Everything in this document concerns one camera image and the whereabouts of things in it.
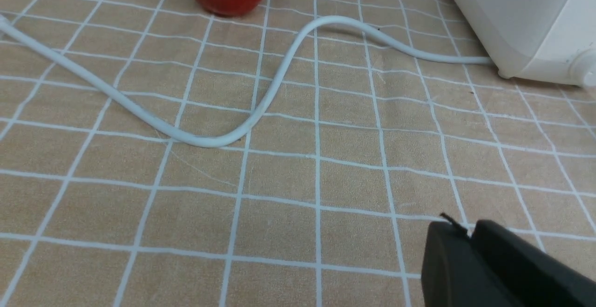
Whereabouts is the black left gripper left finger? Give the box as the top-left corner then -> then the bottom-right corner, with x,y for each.
421,213 -> 513,307

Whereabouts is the white two-slot toaster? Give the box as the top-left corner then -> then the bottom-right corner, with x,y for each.
454,0 -> 596,88

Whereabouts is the white toaster power cord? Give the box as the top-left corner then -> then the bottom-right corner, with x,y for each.
0,14 -> 494,148

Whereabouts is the orange checkered tablecloth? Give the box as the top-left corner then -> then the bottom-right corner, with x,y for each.
0,0 -> 595,307

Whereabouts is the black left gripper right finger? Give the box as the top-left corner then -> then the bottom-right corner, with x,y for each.
471,220 -> 596,307

